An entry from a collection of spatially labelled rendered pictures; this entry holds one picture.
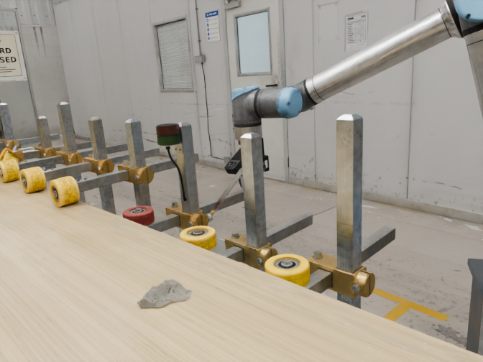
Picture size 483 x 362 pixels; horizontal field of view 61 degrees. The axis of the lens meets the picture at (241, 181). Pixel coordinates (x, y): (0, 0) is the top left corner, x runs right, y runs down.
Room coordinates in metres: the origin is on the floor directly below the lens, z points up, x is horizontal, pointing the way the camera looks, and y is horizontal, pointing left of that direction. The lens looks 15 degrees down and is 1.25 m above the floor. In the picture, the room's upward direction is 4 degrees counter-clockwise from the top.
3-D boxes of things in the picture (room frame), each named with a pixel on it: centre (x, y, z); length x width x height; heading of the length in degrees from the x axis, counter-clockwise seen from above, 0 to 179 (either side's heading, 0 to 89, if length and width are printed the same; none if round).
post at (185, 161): (1.10, 0.15, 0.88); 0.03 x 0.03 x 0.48; 45
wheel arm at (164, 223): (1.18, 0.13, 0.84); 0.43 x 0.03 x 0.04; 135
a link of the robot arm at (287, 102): (1.28, -0.13, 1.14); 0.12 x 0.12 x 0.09; 59
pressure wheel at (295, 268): (0.67, -0.07, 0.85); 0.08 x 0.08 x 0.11
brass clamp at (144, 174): (1.29, 0.34, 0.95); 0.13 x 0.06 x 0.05; 45
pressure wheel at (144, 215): (1.03, 0.28, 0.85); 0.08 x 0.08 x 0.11
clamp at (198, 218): (1.11, 0.17, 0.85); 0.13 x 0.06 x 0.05; 45
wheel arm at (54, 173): (1.50, 0.51, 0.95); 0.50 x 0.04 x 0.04; 135
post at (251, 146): (0.92, -0.03, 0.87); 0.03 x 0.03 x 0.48; 45
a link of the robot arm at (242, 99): (1.33, -0.03, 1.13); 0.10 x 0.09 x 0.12; 59
